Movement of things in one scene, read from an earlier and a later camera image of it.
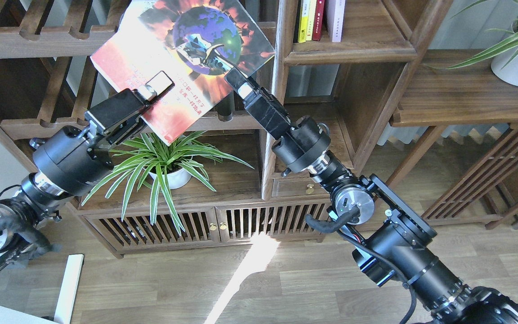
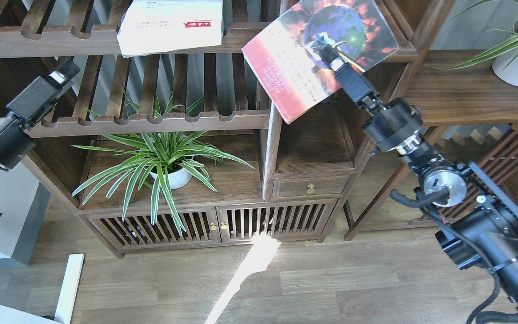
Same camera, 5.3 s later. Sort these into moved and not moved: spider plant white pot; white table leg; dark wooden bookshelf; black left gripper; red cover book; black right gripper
Moved: black right gripper; black left gripper; red cover book
Not moved: spider plant white pot; white table leg; dark wooden bookshelf
